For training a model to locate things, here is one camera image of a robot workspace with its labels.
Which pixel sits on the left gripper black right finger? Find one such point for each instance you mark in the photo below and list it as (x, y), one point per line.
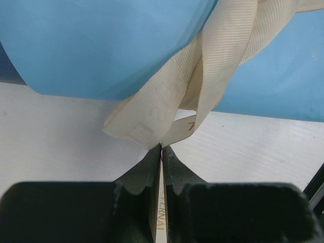
(199, 211)

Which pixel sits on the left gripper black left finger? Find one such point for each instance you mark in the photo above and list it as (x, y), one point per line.
(123, 210)

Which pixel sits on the cream printed ribbon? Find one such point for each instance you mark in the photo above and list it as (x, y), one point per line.
(176, 100)

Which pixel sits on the pink flower bouquet blue wrap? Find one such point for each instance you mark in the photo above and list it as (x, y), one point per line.
(108, 49)

